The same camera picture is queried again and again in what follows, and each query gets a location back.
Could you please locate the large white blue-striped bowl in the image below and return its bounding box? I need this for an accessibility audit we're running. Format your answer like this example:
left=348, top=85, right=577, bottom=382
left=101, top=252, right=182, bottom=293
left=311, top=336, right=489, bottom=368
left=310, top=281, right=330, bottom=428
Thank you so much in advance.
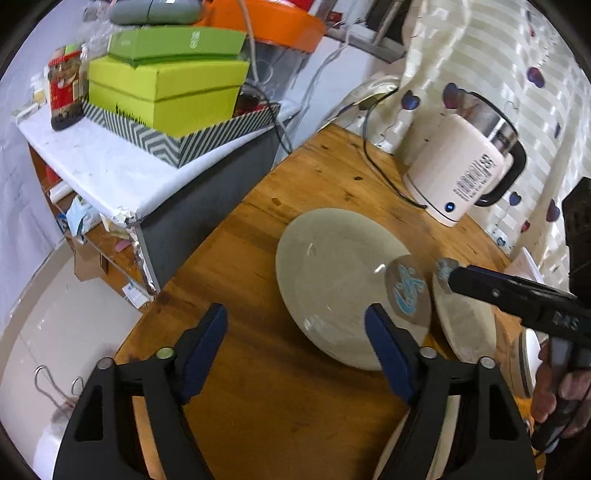
left=517, top=329, right=542, bottom=399

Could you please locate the right hand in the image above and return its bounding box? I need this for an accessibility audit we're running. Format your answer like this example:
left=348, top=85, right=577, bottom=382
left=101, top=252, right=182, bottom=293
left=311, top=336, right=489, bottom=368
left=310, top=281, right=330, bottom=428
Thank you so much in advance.
left=531, top=342, right=591, bottom=438

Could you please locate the black binder clip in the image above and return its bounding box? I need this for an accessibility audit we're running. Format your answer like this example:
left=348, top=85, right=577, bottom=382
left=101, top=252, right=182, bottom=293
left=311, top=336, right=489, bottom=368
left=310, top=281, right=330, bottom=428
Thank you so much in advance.
left=33, top=364, right=85, bottom=408

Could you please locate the white electric kettle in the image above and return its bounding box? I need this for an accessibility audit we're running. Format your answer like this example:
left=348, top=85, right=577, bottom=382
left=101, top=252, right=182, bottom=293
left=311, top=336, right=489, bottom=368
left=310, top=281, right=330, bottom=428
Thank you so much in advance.
left=403, top=83, right=527, bottom=227

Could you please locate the white side shelf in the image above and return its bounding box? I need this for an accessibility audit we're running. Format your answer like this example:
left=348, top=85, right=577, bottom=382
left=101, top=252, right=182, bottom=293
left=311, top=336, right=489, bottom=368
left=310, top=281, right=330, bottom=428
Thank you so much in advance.
left=17, top=108, right=280, bottom=294

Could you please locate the heart pattern curtain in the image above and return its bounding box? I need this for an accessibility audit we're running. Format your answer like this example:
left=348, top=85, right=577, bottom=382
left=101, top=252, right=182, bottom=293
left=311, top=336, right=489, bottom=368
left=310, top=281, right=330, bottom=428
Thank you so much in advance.
left=363, top=0, right=591, bottom=292

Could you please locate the chevron pattern tray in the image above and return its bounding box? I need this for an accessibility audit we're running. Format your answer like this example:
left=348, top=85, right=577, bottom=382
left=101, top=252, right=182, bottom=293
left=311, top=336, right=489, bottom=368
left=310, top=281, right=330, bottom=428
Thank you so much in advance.
left=81, top=100, right=282, bottom=169

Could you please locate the lime green box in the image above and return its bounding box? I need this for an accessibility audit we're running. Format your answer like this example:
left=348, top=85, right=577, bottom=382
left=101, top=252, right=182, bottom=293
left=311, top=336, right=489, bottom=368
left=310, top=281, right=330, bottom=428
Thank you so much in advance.
left=88, top=57, right=249, bottom=137

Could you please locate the orange lid storage bin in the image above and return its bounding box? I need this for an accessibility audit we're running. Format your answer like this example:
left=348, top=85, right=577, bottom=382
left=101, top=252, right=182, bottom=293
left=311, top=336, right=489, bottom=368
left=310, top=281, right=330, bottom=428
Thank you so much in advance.
left=197, top=0, right=325, bottom=53

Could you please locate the red label jar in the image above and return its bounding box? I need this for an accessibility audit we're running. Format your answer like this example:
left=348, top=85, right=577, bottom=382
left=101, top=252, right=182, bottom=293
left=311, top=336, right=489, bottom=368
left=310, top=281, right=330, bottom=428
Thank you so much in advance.
left=47, top=44, right=84, bottom=131

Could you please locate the dark green box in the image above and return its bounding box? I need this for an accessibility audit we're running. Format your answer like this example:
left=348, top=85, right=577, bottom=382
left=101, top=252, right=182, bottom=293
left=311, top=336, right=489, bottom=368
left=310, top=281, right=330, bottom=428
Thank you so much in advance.
left=107, top=26, right=245, bottom=67

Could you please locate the grey glasses case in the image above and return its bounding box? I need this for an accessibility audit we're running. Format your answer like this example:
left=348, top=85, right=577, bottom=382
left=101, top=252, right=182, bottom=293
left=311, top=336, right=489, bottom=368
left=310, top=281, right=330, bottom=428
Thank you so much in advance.
left=108, top=0, right=204, bottom=26

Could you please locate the black kettle power cord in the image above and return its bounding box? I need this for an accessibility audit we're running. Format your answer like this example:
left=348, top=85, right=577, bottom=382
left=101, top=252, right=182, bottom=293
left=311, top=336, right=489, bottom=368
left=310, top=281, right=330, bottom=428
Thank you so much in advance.
left=361, top=87, right=429, bottom=211

